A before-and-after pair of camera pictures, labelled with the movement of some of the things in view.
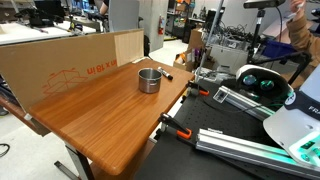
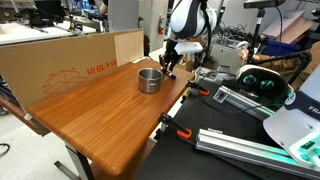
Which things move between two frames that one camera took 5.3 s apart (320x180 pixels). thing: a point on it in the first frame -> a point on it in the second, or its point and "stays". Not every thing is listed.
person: x=300 y=35 -> x=304 y=63
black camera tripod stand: x=254 y=57 stays
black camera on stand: x=261 y=4 stays
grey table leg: x=81 y=165 stays
